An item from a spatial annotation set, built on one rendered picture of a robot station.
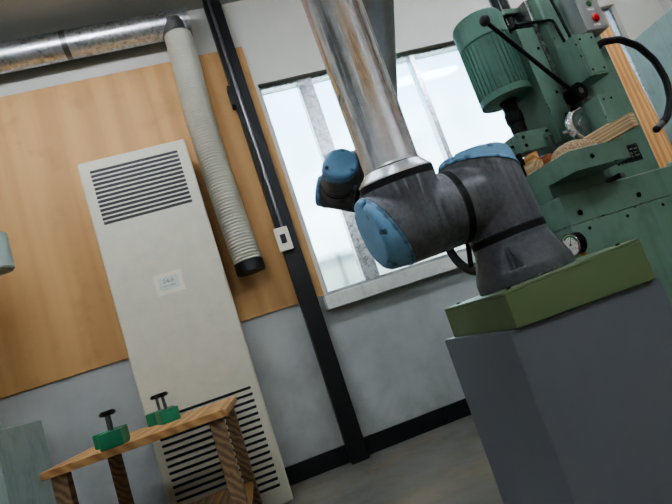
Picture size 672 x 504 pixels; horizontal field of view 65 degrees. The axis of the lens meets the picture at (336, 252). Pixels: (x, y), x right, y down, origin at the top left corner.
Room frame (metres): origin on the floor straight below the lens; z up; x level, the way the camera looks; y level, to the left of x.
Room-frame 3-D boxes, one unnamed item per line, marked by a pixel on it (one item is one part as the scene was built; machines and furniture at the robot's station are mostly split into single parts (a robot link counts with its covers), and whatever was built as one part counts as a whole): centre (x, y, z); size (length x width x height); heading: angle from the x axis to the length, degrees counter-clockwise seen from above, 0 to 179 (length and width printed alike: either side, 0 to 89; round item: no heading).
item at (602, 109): (1.67, -0.95, 1.02); 0.09 x 0.07 x 0.12; 21
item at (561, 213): (1.79, -0.84, 0.76); 0.57 x 0.45 x 0.09; 111
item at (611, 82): (1.86, -0.99, 1.16); 0.22 x 0.22 x 0.72; 21
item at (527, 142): (1.76, -0.74, 1.03); 0.14 x 0.07 x 0.09; 111
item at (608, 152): (1.70, -0.62, 0.87); 0.61 x 0.30 x 0.06; 21
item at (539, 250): (1.06, -0.34, 0.67); 0.19 x 0.19 x 0.10
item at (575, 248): (1.43, -0.62, 0.65); 0.06 x 0.04 x 0.08; 21
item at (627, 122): (1.66, -0.76, 0.92); 0.60 x 0.02 x 0.04; 21
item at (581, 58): (1.68, -0.98, 1.22); 0.09 x 0.08 x 0.15; 111
